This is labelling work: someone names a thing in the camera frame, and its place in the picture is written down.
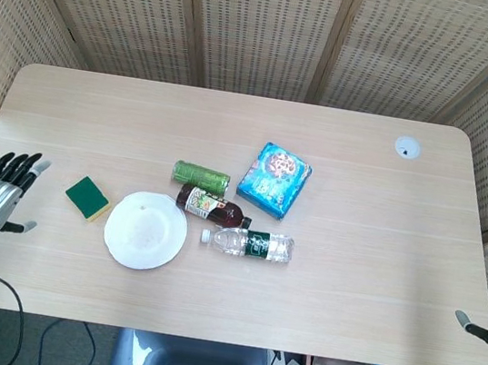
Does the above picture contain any green yellow sponge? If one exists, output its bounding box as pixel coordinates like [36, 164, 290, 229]
[61, 173, 115, 224]

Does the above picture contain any white round plate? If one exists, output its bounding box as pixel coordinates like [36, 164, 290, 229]
[98, 185, 193, 278]

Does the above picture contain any green drink can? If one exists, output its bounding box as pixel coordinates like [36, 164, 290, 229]
[170, 158, 234, 195]

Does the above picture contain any dark tea bottle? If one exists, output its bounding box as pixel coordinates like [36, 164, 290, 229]
[173, 182, 257, 232]

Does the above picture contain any blue cookie box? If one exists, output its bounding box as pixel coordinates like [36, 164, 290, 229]
[232, 138, 317, 224]

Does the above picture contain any clear water bottle green label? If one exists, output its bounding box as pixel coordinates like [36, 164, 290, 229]
[197, 222, 297, 267]

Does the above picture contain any woven bamboo folding screen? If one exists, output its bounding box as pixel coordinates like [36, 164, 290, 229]
[0, 0, 488, 238]

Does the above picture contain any white table cable grommet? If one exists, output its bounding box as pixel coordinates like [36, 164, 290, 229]
[392, 133, 423, 162]

